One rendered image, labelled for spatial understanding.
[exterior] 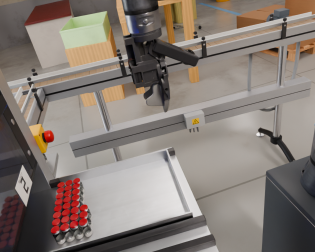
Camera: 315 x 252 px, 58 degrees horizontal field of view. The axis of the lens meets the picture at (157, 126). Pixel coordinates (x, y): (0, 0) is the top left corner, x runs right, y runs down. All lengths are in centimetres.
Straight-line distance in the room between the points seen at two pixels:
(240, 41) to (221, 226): 108
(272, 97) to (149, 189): 135
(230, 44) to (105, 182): 111
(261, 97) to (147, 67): 138
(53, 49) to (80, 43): 208
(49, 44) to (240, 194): 413
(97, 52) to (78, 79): 163
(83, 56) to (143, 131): 164
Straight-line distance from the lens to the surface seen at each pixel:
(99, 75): 156
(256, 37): 175
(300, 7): 417
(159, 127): 177
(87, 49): 318
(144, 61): 66
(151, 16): 62
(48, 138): 95
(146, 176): 85
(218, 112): 185
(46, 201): 91
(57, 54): 527
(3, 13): 764
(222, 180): 207
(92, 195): 86
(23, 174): 77
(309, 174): 91
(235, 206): 191
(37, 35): 521
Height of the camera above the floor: 145
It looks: 32 degrees down
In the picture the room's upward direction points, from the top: 11 degrees counter-clockwise
